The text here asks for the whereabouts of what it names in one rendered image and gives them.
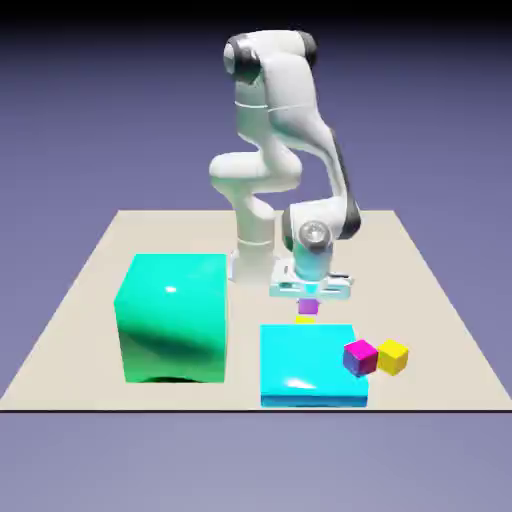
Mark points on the small magenta cube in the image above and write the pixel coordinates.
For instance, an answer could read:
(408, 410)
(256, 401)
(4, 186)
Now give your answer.
(360, 357)

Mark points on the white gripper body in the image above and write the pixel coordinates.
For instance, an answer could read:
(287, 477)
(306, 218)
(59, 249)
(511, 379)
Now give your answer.
(340, 288)

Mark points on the small yellow cube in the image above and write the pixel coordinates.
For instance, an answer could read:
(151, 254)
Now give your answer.
(305, 319)
(393, 356)

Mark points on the large green box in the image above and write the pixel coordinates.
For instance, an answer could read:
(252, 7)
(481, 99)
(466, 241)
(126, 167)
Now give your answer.
(172, 316)

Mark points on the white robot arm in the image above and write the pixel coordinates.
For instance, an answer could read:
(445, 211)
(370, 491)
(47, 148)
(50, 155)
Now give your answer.
(280, 120)

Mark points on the small purple cube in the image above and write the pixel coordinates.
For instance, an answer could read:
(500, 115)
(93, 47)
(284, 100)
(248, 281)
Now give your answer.
(308, 306)

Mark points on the large cyan box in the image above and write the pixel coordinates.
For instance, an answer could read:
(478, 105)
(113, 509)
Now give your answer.
(308, 364)

